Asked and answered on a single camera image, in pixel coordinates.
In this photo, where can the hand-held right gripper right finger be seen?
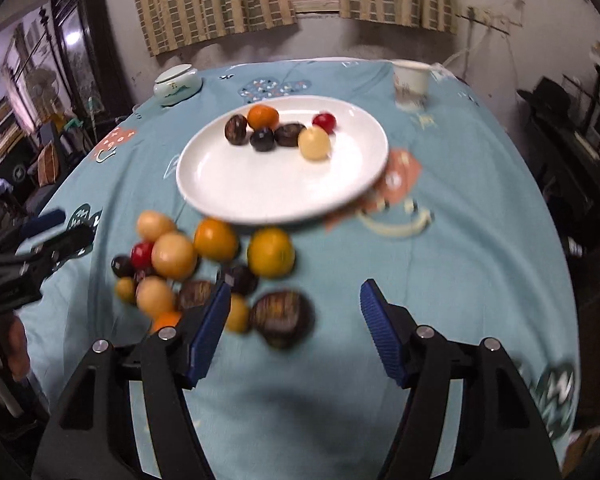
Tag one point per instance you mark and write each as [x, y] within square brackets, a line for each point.
[380, 330]

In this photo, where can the pale yellow round fruit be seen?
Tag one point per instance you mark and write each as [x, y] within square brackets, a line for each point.
[314, 143]
[155, 297]

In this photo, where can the white paper cup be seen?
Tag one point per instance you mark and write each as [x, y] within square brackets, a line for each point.
[410, 82]

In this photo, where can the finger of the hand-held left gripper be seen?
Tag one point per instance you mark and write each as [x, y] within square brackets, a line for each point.
[65, 247]
[45, 221]

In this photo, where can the standing fan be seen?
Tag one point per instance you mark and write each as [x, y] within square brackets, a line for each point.
[40, 82]

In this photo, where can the person's left hand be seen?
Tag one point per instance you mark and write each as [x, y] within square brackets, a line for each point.
[18, 350]

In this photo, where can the red cherry tomato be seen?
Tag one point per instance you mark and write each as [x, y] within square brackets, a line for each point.
[324, 121]
[142, 254]

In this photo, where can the brown water chestnut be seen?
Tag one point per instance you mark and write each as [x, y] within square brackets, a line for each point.
[195, 294]
[289, 135]
[236, 130]
[281, 317]

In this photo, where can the light blue printed tablecloth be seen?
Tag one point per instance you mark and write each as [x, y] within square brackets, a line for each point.
[455, 260]

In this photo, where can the orange cushion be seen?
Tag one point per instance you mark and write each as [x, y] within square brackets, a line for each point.
[45, 162]

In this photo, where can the dark wooden cabinet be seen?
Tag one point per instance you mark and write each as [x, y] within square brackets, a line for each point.
[97, 35]

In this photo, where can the black hat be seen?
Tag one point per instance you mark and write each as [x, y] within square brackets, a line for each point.
[545, 96]

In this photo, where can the celadon lidded ceramic jar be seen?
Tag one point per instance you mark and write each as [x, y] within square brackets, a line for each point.
[176, 85]

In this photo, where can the greenish orange tangerine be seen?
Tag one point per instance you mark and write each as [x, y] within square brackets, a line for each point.
[271, 252]

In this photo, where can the white oval plate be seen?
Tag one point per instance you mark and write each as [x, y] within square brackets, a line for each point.
[260, 185]

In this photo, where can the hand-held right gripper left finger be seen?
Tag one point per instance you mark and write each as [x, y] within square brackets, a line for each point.
[211, 330]

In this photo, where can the dark side furniture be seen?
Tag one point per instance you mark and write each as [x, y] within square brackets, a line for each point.
[575, 170]

